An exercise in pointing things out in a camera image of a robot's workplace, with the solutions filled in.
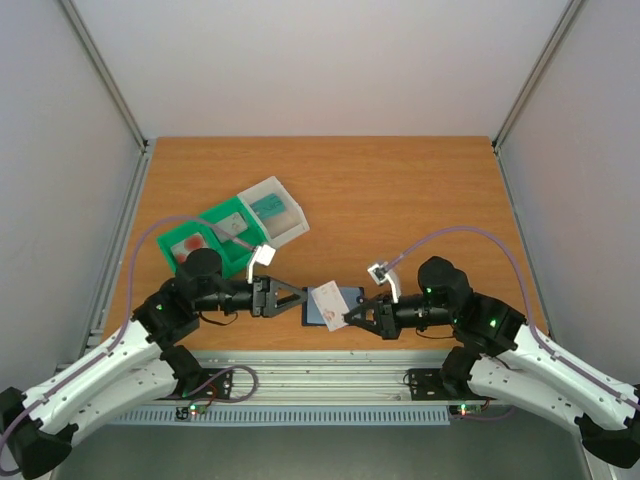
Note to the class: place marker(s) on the blue card holder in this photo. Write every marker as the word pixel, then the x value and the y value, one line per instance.
pixel 315 315

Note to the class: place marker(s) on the left frame post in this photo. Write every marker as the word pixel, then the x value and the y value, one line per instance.
pixel 90 47

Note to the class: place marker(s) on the aluminium frame rail front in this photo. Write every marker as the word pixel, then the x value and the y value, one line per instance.
pixel 320 375

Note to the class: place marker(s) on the white floral credit card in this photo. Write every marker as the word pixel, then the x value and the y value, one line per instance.
pixel 329 293

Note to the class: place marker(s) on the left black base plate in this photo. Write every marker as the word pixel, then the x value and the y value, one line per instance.
pixel 220 384

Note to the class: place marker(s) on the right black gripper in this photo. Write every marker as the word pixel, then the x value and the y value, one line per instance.
pixel 385 316

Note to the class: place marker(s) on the grey floral card stack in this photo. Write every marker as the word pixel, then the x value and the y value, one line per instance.
pixel 230 227

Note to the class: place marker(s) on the grey slotted cable duct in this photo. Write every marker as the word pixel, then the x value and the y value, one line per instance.
pixel 284 416

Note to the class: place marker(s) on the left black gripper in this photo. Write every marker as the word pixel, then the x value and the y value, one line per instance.
pixel 263 290

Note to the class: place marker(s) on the white plastic bin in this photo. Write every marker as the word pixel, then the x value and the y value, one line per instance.
pixel 279 215

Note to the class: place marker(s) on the teal VIP card stack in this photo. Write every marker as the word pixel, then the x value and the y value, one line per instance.
pixel 268 206

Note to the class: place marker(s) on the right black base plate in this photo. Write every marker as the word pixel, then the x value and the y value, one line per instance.
pixel 426 384

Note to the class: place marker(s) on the right frame post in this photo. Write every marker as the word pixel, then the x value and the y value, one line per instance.
pixel 551 47

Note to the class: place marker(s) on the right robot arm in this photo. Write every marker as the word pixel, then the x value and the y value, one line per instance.
pixel 502 356

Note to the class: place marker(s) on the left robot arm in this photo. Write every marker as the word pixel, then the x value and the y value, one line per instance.
pixel 40 438

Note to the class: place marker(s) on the green plastic bin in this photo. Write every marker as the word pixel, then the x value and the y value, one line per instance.
pixel 234 256

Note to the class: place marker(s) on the red dotted card stack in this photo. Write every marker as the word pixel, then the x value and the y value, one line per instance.
pixel 182 249

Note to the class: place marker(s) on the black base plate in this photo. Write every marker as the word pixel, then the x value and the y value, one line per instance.
pixel 220 384
pixel 426 384

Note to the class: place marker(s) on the frame post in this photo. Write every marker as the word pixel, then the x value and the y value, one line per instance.
pixel 551 47
pixel 90 47

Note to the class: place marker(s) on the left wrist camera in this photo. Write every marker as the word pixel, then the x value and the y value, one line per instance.
pixel 261 255

